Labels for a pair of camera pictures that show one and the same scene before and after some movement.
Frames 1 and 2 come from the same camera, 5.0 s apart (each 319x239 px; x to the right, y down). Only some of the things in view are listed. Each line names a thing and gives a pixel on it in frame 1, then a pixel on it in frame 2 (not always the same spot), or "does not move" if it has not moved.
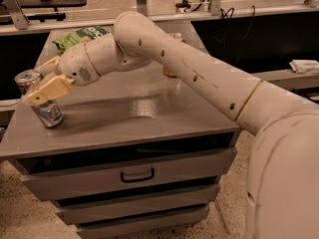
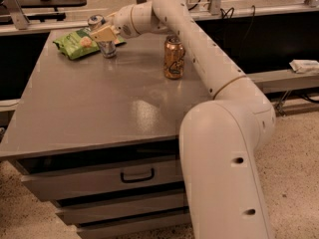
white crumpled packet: [305, 66] does not move
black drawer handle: [137, 179] does not move
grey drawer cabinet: [141, 154] does not move
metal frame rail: [13, 20] does not move
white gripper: [75, 65] to [122, 24]
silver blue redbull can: [49, 112] to [108, 49]
